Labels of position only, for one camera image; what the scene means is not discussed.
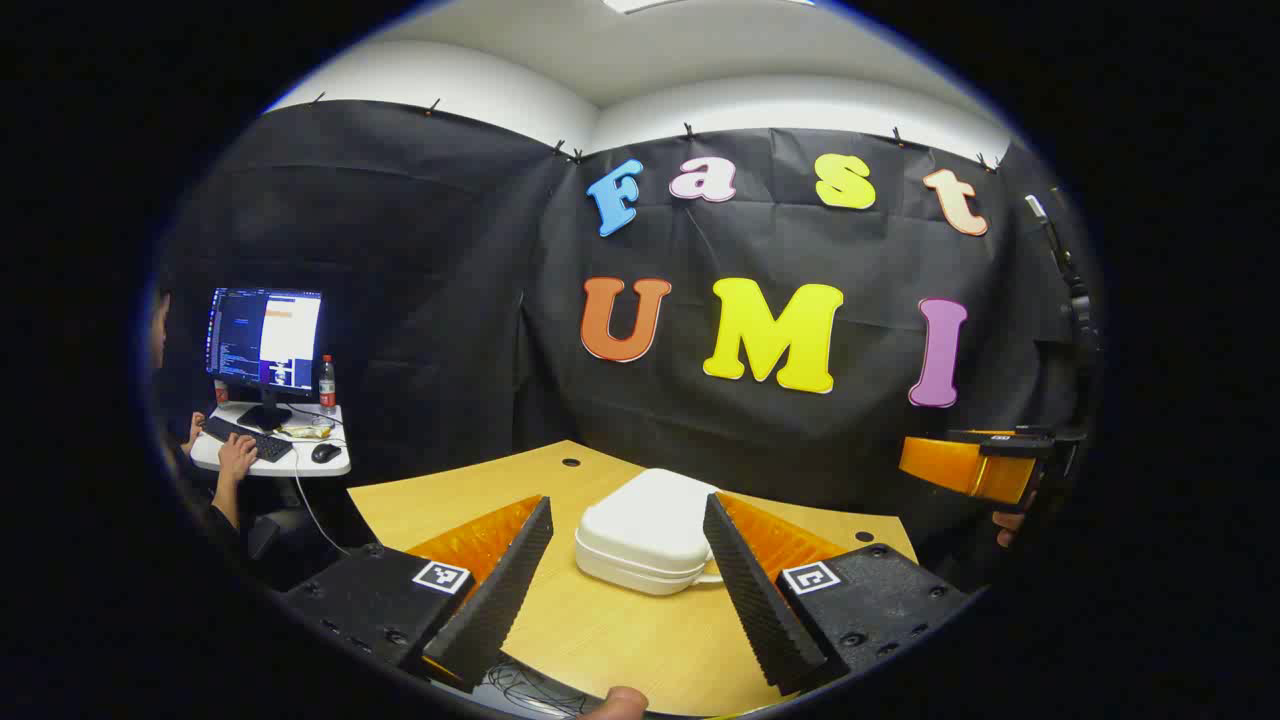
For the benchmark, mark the clear bottle with red label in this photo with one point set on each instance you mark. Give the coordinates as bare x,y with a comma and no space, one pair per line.
327,388

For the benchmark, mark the ceiling light panel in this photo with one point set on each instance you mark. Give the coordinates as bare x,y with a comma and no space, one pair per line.
640,4

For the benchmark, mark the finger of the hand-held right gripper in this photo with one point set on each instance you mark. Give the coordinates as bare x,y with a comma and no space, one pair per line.
950,465

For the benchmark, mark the computer monitor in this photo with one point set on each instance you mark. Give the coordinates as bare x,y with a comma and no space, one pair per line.
265,335

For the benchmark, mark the small white desk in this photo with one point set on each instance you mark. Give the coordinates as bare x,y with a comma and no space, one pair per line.
300,465

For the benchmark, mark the white suitcase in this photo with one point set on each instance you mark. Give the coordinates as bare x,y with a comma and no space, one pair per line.
650,520

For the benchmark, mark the black computer mouse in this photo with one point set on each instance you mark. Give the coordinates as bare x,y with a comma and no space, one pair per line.
326,453

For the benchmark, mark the black keyboard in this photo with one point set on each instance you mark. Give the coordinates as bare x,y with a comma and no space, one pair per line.
250,440

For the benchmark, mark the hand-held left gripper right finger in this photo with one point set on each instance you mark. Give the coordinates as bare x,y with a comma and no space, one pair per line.
760,610

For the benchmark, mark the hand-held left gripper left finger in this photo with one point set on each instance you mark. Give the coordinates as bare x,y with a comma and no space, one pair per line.
500,600

